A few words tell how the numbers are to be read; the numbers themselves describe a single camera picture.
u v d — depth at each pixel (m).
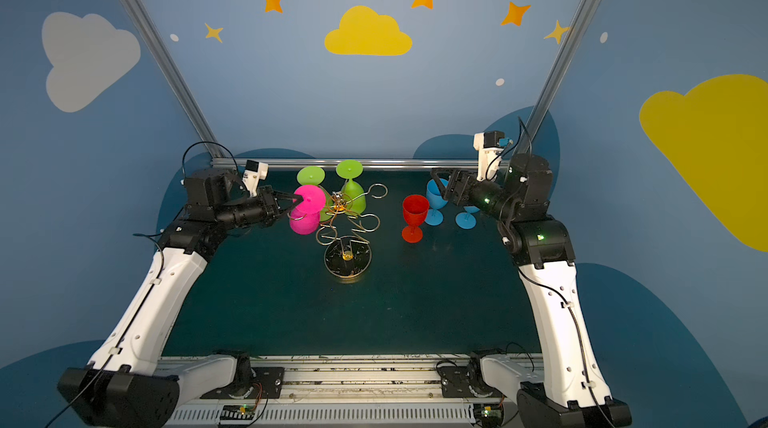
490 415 0.73
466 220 1.08
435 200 0.96
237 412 0.73
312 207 0.69
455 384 0.74
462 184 0.53
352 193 0.86
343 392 0.73
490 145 0.52
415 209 0.91
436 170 0.59
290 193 0.69
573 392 0.36
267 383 0.75
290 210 0.67
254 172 0.65
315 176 0.80
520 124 1.05
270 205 0.60
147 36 0.80
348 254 0.96
